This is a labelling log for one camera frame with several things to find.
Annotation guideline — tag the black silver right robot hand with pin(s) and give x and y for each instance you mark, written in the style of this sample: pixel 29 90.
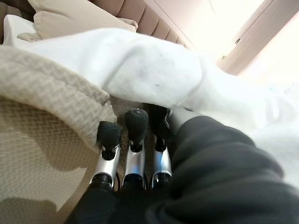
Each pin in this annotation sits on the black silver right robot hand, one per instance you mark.
pixel 198 175

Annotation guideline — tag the white duvet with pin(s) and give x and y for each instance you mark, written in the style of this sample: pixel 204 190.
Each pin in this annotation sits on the white duvet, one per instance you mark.
pixel 151 70

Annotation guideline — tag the white fitted bed sheet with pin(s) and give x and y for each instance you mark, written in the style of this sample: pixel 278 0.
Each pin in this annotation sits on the white fitted bed sheet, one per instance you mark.
pixel 16 28

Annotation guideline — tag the tufted upholstered headboard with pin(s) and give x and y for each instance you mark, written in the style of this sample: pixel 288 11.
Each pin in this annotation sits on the tufted upholstered headboard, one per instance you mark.
pixel 149 16

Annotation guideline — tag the beige waffle bedspread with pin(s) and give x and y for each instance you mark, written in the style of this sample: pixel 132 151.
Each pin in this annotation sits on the beige waffle bedspread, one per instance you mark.
pixel 35 116

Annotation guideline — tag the large beige pillow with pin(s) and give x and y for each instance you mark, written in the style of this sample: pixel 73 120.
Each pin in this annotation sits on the large beige pillow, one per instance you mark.
pixel 81 21

